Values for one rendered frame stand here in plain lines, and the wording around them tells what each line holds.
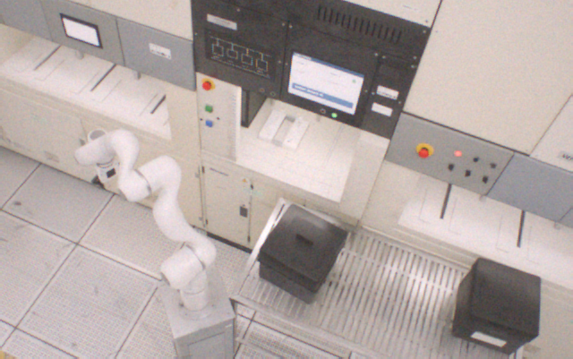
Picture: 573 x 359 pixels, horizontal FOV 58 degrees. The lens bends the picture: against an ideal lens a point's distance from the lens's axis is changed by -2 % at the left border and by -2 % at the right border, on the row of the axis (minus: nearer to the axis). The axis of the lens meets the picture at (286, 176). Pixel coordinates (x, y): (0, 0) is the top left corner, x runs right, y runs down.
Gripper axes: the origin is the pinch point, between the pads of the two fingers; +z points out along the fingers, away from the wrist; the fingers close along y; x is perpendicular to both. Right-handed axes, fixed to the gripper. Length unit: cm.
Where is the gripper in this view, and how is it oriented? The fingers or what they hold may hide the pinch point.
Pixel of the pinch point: (111, 182)
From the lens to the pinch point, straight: 248.2
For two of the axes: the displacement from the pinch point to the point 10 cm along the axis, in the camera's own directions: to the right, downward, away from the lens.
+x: -6.8, -6.2, 3.9
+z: -0.8, 6.0, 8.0
